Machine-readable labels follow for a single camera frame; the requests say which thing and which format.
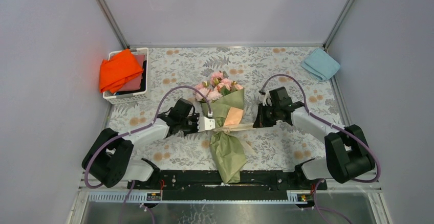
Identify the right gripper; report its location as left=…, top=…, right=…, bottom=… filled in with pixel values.
left=253, top=103, right=279, bottom=129

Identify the peach fake rose stem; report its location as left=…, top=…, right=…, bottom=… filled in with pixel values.
left=194, top=83, right=223, bottom=102

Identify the fake rose stem with bud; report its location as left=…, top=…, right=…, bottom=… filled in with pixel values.
left=214, top=78, right=244, bottom=94

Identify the brown kraft wrapping paper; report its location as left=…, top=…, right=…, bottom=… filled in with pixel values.
left=209, top=89, right=247, bottom=184

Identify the pink fake rose stem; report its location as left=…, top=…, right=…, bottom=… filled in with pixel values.
left=209, top=71, right=224, bottom=87

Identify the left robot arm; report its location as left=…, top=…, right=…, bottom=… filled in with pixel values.
left=81, top=99, right=200, bottom=189

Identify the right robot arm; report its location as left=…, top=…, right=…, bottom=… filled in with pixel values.
left=253, top=87, right=376, bottom=189

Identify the floral patterned table mat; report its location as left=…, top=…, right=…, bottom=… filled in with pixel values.
left=106, top=47, right=341, bottom=171

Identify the white plastic basket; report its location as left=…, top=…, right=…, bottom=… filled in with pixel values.
left=102, top=47, right=150, bottom=104

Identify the light blue cloth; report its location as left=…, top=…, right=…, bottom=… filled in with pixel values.
left=301, top=48, right=340, bottom=82

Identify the orange cloth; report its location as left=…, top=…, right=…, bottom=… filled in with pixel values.
left=99, top=49, right=143, bottom=93

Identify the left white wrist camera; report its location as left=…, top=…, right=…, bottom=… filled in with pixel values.
left=198, top=116, right=216, bottom=132

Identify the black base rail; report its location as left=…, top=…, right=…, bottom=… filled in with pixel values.
left=123, top=159, right=328, bottom=201

